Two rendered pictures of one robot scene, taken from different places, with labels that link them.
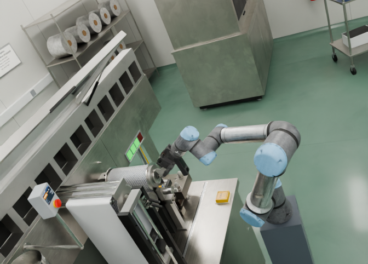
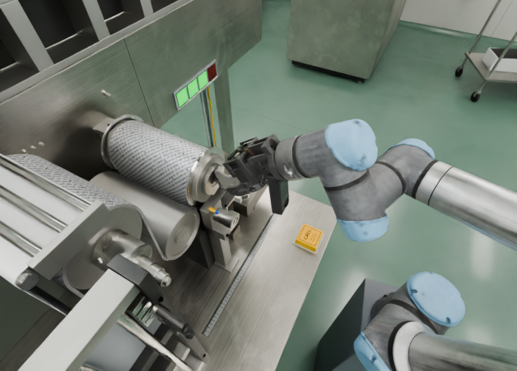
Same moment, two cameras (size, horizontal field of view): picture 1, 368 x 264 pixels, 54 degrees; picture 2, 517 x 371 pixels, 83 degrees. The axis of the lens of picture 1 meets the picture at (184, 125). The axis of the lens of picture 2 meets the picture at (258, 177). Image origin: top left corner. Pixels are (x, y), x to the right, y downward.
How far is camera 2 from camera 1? 1.21 m
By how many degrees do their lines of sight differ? 20
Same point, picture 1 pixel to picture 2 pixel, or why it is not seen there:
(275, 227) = not seen: hidden behind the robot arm
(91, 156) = (88, 74)
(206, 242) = (257, 321)
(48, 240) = not seen: outside the picture
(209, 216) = (276, 265)
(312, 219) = (372, 254)
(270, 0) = not seen: outside the picture
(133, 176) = (162, 162)
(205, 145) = (375, 194)
